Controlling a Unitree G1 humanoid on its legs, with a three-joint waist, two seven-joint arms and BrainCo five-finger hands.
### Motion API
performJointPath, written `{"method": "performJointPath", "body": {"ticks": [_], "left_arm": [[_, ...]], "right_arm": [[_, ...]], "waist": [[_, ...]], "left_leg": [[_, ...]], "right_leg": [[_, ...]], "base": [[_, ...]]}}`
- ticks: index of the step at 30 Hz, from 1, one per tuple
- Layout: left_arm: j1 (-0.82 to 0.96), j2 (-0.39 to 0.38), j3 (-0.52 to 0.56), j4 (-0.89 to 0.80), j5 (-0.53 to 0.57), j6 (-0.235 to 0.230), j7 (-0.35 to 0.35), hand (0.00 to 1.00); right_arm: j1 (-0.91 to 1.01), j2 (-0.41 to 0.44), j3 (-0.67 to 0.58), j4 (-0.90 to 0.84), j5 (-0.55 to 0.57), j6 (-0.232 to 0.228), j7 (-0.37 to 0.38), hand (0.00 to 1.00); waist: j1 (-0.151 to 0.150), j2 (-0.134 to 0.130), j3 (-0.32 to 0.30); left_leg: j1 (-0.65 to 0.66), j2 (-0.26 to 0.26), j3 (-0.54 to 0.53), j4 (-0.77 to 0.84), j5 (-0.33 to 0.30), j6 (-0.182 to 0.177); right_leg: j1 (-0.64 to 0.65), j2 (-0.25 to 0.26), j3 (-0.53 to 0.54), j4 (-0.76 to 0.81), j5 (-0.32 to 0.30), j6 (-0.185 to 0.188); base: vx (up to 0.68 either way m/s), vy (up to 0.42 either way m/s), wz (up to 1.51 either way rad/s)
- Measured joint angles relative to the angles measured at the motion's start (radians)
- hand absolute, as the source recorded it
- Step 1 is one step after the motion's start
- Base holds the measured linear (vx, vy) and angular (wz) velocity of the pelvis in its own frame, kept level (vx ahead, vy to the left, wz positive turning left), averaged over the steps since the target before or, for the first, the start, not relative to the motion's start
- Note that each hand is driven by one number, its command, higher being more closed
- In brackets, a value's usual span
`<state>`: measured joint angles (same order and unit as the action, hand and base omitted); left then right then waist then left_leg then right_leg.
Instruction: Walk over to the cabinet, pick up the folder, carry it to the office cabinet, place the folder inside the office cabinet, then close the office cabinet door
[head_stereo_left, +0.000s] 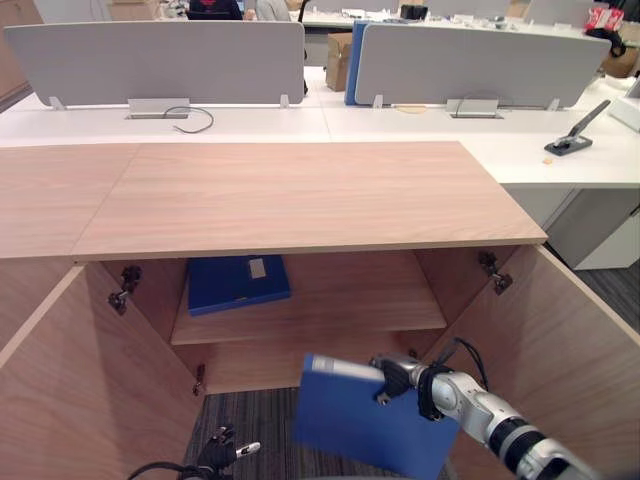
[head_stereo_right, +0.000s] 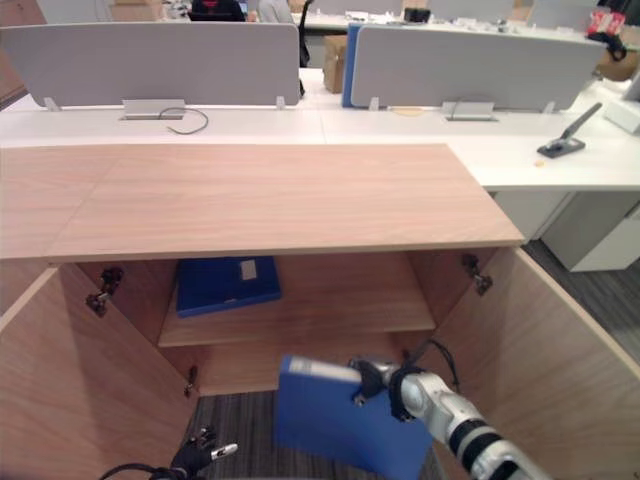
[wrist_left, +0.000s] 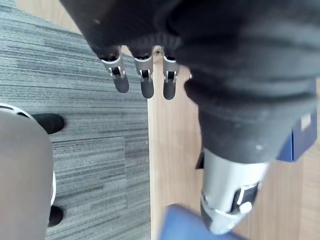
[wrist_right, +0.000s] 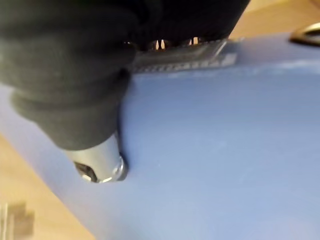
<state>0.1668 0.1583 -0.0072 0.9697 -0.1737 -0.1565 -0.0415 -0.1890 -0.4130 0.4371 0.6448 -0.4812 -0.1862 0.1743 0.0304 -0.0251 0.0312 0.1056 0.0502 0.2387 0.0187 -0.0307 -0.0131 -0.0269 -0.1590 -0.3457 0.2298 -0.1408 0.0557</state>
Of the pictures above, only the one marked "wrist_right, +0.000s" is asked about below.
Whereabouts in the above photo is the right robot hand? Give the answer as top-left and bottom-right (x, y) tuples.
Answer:
(0, 0), (251, 185)

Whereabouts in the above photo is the blue folder with spine label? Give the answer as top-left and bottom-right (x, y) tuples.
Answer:
(0, 36), (320, 240)

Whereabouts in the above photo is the dark round metal fitting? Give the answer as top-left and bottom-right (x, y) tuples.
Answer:
(289, 21), (320, 47)

